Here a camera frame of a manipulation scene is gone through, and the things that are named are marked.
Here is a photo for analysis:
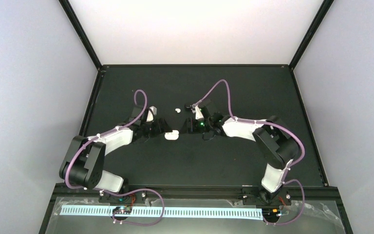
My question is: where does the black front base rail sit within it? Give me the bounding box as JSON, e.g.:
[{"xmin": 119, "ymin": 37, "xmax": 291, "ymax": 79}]
[{"xmin": 119, "ymin": 184, "xmax": 269, "ymax": 199}]

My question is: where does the black frame post left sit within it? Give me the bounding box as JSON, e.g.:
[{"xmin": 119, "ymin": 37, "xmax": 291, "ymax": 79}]
[{"xmin": 59, "ymin": 0, "xmax": 102, "ymax": 70}]

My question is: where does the light blue cable duct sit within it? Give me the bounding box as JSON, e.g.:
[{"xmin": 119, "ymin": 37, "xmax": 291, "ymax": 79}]
[{"xmin": 57, "ymin": 205, "xmax": 263, "ymax": 220}]

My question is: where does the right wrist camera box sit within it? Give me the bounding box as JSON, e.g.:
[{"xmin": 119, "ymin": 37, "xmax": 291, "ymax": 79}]
[{"xmin": 193, "ymin": 105, "xmax": 204, "ymax": 120}]

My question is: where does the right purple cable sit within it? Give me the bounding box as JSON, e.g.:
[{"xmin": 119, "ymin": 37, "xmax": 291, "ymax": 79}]
[{"xmin": 191, "ymin": 79, "xmax": 306, "ymax": 226}]

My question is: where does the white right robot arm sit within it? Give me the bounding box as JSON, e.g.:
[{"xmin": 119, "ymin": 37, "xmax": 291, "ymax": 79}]
[{"xmin": 179, "ymin": 99, "xmax": 305, "ymax": 204}]

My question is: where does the black frame post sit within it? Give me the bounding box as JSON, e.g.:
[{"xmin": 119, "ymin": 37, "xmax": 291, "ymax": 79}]
[
  {"xmin": 289, "ymin": 0, "xmax": 334, "ymax": 71},
  {"xmin": 59, "ymin": 0, "xmax": 102, "ymax": 70}
]

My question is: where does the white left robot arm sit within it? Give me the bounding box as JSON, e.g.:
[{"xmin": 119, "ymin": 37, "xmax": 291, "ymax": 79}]
[{"xmin": 59, "ymin": 106, "xmax": 173, "ymax": 193}]

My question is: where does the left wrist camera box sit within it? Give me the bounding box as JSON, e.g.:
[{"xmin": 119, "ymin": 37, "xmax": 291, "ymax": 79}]
[{"xmin": 146, "ymin": 106, "xmax": 157, "ymax": 122}]

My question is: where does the black frame post right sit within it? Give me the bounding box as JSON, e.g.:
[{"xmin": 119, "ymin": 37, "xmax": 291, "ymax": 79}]
[{"xmin": 289, "ymin": 0, "xmax": 334, "ymax": 71}]

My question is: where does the black earbud charging case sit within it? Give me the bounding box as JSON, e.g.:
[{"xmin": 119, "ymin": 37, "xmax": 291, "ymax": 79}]
[{"xmin": 184, "ymin": 103, "xmax": 192, "ymax": 110}]

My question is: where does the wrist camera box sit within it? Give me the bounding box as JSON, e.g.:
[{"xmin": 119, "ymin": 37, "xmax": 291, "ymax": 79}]
[
  {"xmin": 193, "ymin": 105, "xmax": 204, "ymax": 120},
  {"xmin": 146, "ymin": 106, "xmax": 157, "ymax": 122}
]

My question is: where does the purple cable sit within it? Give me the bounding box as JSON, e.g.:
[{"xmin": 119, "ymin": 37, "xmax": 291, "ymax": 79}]
[
  {"xmin": 191, "ymin": 79, "xmax": 306, "ymax": 226},
  {"xmin": 63, "ymin": 89, "xmax": 166, "ymax": 226}
]

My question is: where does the white earbud charging case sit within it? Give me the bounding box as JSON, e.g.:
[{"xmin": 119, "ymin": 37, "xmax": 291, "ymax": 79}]
[{"xmin": 164, "ymin": 130, "xmax": 179, "ymax": 140}]

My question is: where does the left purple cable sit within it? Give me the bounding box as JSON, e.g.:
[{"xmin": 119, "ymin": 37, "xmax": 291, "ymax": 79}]
[{"xmin": 63, "ymin": 89, "xmax": 166, "ymax": 226}]

